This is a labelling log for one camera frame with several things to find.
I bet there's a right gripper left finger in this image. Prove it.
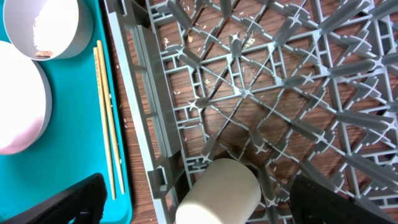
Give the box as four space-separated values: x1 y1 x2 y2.
1 173 108 224

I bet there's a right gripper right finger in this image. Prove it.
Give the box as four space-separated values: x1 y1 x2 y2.
289 175 389 224

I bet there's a white cup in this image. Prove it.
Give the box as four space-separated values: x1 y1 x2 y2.
175 158 261 224

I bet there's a white rice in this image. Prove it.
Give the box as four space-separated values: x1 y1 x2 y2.
33 0 79 57

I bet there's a grey bowl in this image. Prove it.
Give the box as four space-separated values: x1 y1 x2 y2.
2 0 94 61

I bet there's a grey dishwasher rack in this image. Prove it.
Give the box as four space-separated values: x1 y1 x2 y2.
105 0 397 223

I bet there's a teal serving tray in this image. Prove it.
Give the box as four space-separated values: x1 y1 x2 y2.
0 0 133 224

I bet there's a large white plate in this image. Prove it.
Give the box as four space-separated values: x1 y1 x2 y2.
1 40 52 155

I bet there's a wooden chopstick left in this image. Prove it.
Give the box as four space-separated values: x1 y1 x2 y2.
93 47 116 200

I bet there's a wooden chopstick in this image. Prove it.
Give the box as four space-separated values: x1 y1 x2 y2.
96 40 126 194
93 47 116 200

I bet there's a wooden chopstick right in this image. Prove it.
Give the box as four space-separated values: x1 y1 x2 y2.
96 40 126 194

